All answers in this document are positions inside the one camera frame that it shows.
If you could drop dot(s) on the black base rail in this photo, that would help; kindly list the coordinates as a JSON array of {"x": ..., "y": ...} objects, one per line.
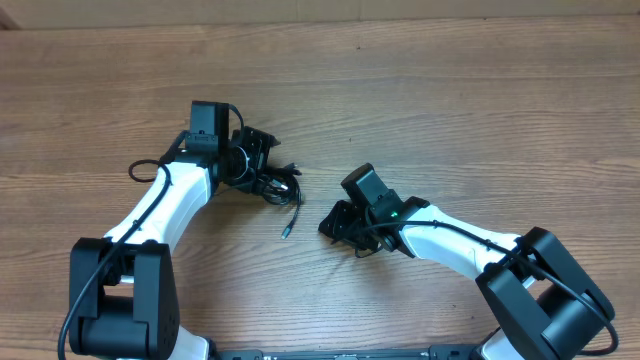
[{"x": 434, "y": 352}]

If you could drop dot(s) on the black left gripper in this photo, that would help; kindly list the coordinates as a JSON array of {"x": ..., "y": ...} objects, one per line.
[{"x": 256, "y": 140}]

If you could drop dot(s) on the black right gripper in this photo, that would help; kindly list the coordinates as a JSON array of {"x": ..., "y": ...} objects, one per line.
[{"x": 338, "y": 230}]

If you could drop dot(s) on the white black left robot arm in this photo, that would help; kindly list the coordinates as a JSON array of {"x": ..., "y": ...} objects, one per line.
[{"x": 123, "y": 301}]

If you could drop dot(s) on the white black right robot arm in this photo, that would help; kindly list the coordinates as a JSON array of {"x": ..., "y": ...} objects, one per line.
[{"x": 545, "y": 303}]

